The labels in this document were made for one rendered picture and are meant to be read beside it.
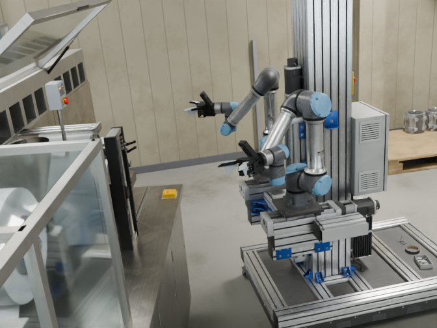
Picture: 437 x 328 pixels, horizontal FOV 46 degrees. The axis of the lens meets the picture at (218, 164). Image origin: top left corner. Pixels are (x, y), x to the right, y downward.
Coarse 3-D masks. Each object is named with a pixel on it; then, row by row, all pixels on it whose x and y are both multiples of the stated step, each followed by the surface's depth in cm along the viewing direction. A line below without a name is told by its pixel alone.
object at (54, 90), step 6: (48, 84) 194; (54, 84) 194; (60, 84) 198; (48, 90) 195; (54, 90) 195; (60, 90) 197; (48, 96) 196; (54, 96) 196; (60, 96) 197; (48, 102) 197; (54, 102) 196; (60, 102) 197; (66, 102) 199; (54, 108) 197; (60, 108) 197
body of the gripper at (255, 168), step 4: (260, 152) 240; (248, 156) 238; (260, 156) 240; (264, 156) 239; (240, 160) 236; (244, 160) 234; (248, 160) 233; (256, 160) 239; (260, 160) 240; (264, 160) 239; (240, 164) 237; (252, 164) 235; (256, 164) 239; (260, 164) 240; (264, 164) 239; (248, 168) 235; (252, 168) 236; (256, 168) 236; (260, 168) 240; (264, 168) 241; (240, 172) 238; (248, 172) 234; (252, 172) 239; (256, 172) 237; (248, 176) 234
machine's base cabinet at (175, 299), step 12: (180, 216) 306; (180, 228) 302; (180, 240) 299; (180, 252) 295; (168, 264) 251; (180, 264) 292; (168, 276) 249; (180, 276) 289; (168, 288) 246; (180, 288) 285; (168, 300) 244; (180, 300) 282; (156, 312) 212; (168, 312) 242; (180, 312) 279; (156, 324) 210; (168, 324) 239; (180, 324) 276
